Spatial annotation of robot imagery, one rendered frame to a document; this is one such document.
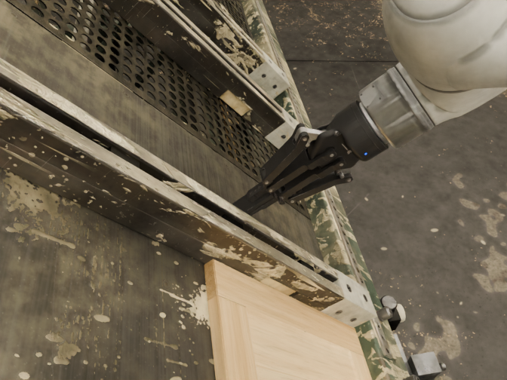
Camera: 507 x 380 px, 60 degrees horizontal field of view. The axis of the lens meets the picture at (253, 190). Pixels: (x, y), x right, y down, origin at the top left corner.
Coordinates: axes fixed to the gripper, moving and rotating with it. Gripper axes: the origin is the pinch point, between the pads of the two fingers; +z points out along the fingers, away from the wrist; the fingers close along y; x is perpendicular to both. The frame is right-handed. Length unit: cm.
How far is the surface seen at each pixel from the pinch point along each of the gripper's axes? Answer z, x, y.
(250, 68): 7, -69, -24
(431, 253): 6, -58, -154
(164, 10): 2.1, -41.5, 14.4
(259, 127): 7.3, -41.4, -21.5
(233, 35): 3, -69, -13
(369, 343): 4.8, 11.3, -38.0
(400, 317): 4, 0, -61
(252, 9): 6, -127, -38
